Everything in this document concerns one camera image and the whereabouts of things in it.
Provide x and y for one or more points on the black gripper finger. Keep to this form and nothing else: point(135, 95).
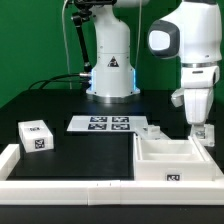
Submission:
point(199, 131)

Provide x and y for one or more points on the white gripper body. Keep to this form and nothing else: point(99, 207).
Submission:
point(197, 84)

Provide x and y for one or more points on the white cabinet body box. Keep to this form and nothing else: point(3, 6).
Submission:
point(171, 160)

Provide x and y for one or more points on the white cabinet door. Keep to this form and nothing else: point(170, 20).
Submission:
point(151, 132)
point(209, 135)

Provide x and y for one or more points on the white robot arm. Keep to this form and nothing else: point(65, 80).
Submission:
point(192, 33)

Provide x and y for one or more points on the white cabinet top block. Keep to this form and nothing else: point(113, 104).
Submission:
point(35, 136)

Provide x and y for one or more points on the white marker plate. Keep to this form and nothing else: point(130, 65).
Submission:
point(106, 123)

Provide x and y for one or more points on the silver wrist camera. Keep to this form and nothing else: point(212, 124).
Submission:
point(177, 97)

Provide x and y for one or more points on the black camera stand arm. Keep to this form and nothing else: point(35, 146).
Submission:
point(80, 17)

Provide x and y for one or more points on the white U-shaped fence frame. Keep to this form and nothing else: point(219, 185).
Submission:
point(105, 192)

